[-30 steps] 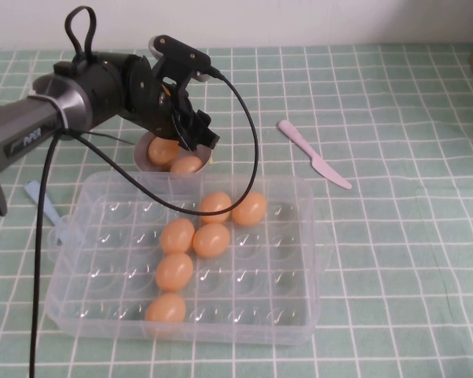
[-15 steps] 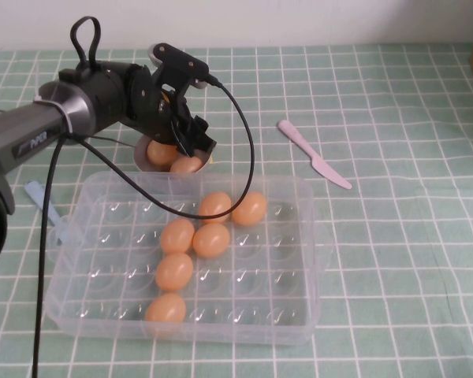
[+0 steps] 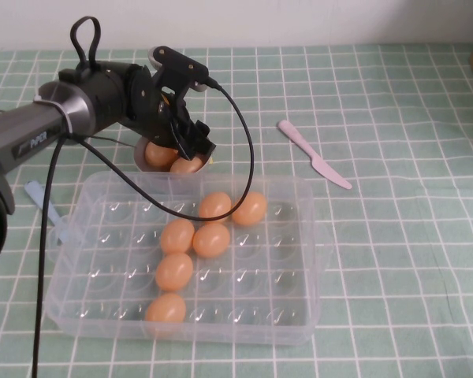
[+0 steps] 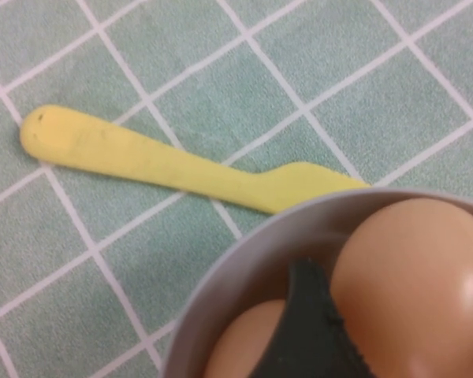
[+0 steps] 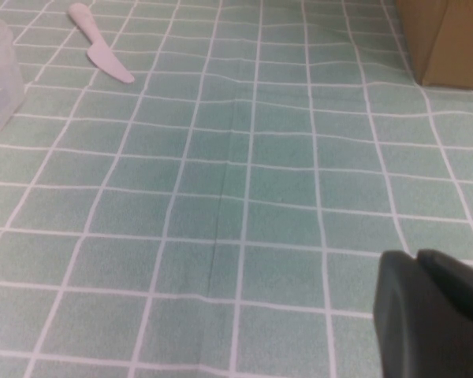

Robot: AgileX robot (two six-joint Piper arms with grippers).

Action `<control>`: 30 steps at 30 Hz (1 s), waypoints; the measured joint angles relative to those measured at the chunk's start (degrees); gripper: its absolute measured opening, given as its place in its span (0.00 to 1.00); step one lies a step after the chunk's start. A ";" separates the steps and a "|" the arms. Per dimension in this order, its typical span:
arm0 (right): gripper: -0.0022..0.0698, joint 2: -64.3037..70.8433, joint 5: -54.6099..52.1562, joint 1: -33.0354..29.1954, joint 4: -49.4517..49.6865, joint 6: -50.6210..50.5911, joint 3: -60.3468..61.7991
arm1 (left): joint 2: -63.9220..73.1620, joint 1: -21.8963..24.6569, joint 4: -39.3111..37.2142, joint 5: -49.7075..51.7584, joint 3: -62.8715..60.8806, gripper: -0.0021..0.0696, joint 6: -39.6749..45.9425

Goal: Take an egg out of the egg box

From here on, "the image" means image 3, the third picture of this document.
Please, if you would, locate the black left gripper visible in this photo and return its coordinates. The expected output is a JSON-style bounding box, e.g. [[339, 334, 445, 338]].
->
[[121, 62, 216, 161]]

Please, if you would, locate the orange egg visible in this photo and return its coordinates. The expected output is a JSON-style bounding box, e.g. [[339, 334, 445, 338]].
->
[[199, 191, 233, 221], [231, 191, 268, 227], [144, 293, 187, 324], [192, 223, 232, 259], [159, 219, 196, 254], [169, 157, 204, 175], [155, 253, 194, 292], [144, 142, 179, 169]]

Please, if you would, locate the clear plastic egg box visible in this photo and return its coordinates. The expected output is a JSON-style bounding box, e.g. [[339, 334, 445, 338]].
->
[[45, 171, 334, 347]]

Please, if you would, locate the grey bowl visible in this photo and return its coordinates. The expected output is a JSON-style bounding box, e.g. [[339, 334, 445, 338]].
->
[[133, 135, 213, 175]]

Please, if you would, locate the pink plastic knife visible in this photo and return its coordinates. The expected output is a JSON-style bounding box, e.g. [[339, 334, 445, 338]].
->
[[277, 120, 352, 191]]

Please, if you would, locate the blue plastic fork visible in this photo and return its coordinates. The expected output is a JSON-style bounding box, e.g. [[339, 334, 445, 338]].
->
[[23, 180, 70, 246]]

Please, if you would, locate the green checkered tablecloth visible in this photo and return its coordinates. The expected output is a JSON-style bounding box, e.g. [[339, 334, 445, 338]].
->
[[0, 42, 473, 378]]

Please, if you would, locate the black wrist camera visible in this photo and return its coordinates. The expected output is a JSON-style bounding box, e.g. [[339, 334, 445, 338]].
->
[[148, 46, 210, 94]]

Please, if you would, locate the black cable loop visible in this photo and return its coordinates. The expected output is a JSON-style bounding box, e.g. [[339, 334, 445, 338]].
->
[[69, 16, 102, 72]]

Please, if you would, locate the long black camera cable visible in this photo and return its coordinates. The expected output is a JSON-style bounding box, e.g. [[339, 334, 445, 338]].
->
[[30, 78, 255, 378]]

